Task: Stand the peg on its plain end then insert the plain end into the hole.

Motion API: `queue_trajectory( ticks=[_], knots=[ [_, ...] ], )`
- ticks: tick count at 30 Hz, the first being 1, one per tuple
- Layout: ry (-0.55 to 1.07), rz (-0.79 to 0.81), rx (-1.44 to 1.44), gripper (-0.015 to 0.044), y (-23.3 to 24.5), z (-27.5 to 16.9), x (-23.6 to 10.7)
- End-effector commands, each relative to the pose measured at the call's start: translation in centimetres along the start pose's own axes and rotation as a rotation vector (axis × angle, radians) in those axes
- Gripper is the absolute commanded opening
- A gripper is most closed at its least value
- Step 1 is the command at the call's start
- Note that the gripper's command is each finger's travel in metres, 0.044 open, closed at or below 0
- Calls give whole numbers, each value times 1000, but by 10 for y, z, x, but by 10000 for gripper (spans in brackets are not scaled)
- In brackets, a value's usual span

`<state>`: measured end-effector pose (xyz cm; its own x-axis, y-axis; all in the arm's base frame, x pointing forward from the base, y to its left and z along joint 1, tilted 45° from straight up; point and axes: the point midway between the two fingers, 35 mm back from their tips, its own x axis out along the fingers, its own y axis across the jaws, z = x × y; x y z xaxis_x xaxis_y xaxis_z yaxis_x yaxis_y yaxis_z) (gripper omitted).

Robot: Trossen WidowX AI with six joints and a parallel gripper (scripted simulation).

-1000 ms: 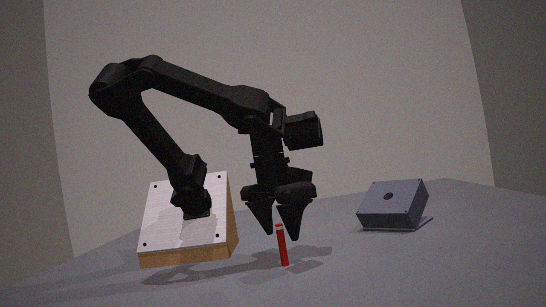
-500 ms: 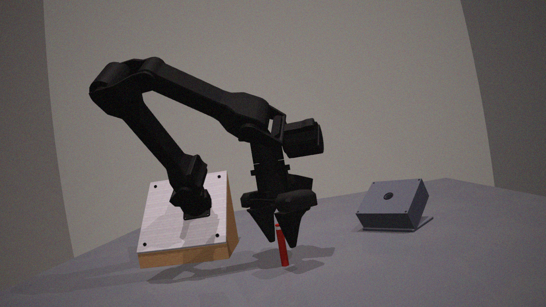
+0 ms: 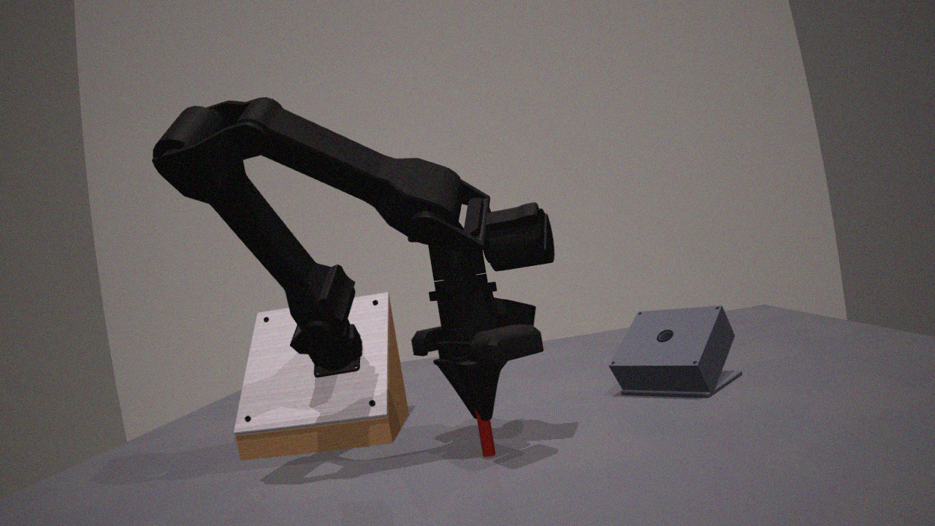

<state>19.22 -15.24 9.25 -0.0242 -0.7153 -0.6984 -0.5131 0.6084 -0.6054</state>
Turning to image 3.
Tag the red peg with white band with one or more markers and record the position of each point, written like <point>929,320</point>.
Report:
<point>487,442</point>

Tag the grey sloped panel with hole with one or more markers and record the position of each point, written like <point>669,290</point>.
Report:
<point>675,353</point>

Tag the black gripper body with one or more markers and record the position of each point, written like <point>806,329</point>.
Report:
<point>467,326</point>

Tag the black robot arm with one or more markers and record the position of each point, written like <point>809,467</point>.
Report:
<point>202,153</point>

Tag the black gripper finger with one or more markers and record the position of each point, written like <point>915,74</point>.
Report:
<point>481,383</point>
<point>449,369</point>

